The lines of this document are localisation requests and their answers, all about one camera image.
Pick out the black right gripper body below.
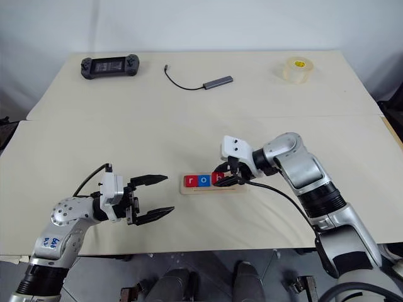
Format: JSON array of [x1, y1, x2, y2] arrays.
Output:
[[227, 155, 254, 186]]

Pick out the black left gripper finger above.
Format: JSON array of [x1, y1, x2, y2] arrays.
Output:
[[130, 174, 169, 189], [135, 206, 176, 227]]

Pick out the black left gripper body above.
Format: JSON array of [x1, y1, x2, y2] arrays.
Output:
[[123, 181, 142, 227]]

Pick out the wooden letter tray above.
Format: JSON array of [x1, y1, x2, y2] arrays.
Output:
[[179, 172, 249, 196]]

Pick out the silver robot torso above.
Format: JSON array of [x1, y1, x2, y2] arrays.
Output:
[[314, 272, 403, 302]]

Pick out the dark rounded shape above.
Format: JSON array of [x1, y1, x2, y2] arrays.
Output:
[[233, 260, 266, 302], [147, 266, 200, 302]]

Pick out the clear packing tape roll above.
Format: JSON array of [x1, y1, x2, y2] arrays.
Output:
[[280, 56, 315, 85]]

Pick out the black handheld game console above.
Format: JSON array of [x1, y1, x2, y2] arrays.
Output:
[[79, 53, 142, 80]]

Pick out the dark object beside table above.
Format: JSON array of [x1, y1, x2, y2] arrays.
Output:
[[0, 116, 20, 152]]

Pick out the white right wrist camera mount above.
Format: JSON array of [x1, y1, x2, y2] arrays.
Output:
[[220, 135, 264, 177]]

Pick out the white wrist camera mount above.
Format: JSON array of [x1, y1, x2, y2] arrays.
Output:
[[220, 135, 264, 177], [99, 163, 125, 223]]

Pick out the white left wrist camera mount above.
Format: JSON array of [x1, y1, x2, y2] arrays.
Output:
[[99, 163, 125, 223]]

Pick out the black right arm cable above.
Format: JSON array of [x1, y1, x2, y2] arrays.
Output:
[[244, 179, 341, 279]]

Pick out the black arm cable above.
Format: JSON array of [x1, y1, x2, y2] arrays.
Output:
[[73, 162, 113, 198], [244, 179, 341, 279]]

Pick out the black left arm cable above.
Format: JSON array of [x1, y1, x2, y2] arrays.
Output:
[[73, 162, 113, 198]]

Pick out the grey usb hub with cable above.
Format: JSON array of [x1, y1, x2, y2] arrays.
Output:
[[162, 64, 235, 92]]

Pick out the black frame beside table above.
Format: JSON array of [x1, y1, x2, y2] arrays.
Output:
[[377, 92, 403, 143]]

